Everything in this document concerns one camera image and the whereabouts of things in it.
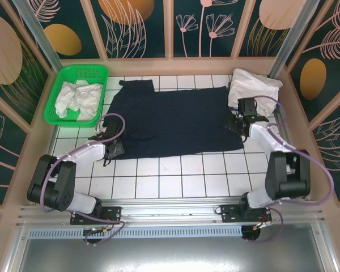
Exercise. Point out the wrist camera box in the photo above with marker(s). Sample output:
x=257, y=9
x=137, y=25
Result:
x=112, y=130
x=247, y=106

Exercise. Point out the navy blue t-shirt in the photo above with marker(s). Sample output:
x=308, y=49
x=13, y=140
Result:
x=173, y=122

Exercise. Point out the aluminium frame post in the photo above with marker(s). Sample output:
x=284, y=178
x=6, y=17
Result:
x=42, y=42
x=292, y=37

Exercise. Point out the white crumpled t-shirt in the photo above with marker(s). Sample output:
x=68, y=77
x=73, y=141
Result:
x=82, y=96

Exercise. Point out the grey steel sheet panel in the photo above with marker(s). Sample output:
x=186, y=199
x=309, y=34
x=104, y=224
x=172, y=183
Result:
x=170, y=255

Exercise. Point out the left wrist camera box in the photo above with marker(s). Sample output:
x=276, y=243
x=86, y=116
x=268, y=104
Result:
x=112, y=130

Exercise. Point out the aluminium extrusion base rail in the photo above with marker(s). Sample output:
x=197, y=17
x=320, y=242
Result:
x=170, y=209

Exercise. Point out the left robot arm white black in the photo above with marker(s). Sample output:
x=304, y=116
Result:
x=59, y=184

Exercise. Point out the green plastic basket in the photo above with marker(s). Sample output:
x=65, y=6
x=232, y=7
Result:
x=88, y=71

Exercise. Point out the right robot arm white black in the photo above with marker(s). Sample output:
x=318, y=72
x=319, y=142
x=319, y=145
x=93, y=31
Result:
x=286, y=175

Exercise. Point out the white folded t-shirt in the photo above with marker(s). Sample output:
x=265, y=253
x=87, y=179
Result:
x=260, y=85

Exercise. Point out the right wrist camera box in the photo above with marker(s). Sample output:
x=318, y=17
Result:
x=247, y=106

